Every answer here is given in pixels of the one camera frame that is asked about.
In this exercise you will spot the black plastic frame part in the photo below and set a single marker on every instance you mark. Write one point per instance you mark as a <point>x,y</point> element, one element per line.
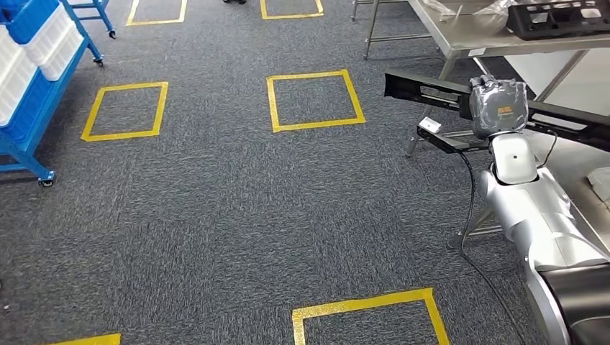
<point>548,28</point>
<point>419,88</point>

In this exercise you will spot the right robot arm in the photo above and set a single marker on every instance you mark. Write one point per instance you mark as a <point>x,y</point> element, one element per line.
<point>538,219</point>

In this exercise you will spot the stainless steel workbench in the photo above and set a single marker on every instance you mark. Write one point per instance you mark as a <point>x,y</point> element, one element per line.
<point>572,157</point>

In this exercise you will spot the stainless steel table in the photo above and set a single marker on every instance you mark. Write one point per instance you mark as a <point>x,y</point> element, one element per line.
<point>476,43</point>

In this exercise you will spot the clear plastic bag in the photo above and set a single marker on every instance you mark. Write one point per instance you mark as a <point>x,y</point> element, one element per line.
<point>486,14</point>

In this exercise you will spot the blue wheeled rack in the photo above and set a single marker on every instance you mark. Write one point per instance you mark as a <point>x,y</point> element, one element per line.
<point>26,162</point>
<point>106,19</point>

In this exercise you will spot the white plastic bin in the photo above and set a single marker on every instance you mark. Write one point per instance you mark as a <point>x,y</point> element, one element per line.
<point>14,81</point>
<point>64,54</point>
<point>47,35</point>

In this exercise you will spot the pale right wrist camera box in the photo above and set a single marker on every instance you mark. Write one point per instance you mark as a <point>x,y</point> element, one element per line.
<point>448,142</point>

